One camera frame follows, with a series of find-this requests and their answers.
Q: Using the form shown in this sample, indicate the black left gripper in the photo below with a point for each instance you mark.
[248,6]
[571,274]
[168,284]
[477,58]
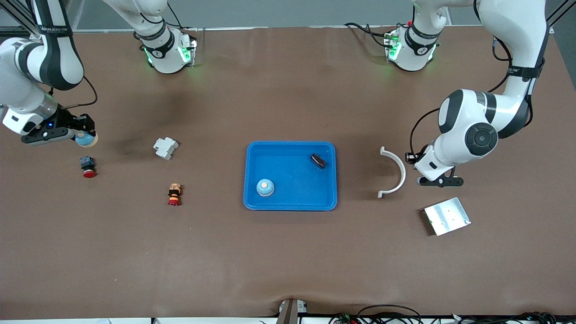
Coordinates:
[411,157]

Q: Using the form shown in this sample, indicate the white circuit breaker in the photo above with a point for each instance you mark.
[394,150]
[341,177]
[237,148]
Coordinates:
[165,148]

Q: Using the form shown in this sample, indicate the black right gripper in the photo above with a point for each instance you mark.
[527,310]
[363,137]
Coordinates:
[72,121]

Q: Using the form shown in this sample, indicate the silver metal plate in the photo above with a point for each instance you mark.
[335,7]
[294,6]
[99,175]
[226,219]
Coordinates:
[447,217]

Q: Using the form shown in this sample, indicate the red pushbutton with black body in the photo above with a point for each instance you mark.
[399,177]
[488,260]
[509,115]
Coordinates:
[88,165]

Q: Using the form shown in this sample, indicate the red yellow emergency stop button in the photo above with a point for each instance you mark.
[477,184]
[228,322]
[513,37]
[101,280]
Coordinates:
[174,194]

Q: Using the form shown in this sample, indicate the silver metal bracket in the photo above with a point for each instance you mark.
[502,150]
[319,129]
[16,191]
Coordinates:
[301,307]

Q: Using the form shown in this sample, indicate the dark brown capacitor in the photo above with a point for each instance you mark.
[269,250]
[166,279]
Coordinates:
[318,160]

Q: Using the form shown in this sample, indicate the blue desk bell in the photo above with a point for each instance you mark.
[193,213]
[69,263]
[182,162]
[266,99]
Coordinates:
[86,140]
[265,187]

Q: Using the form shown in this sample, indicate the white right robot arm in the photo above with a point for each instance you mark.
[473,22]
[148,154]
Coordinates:
[22,99]

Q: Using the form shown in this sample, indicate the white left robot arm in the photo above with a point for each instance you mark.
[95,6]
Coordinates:
[513,27]

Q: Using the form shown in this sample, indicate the dark metal post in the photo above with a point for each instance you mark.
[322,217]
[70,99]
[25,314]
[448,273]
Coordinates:
[288,315]

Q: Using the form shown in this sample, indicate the blue plastic tray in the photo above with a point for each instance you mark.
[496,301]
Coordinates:
[292,180]

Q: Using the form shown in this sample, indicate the aluminium frame profile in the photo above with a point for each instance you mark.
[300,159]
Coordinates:
[550,29]
[20,20]

